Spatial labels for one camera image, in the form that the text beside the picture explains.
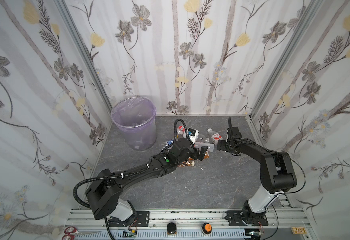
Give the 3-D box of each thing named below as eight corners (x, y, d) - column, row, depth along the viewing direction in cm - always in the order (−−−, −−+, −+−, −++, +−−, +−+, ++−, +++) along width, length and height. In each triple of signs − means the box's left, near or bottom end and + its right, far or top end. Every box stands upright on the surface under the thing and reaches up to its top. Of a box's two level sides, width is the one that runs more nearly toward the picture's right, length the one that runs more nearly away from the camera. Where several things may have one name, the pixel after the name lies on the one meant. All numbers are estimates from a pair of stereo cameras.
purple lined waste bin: (120, 153, 101) (104, 127, 79) (128, 125, 117) (117, 96, 95) (156, 154, 101) (151, 127, 79) (159, 125, 117) (156, 97, 96)
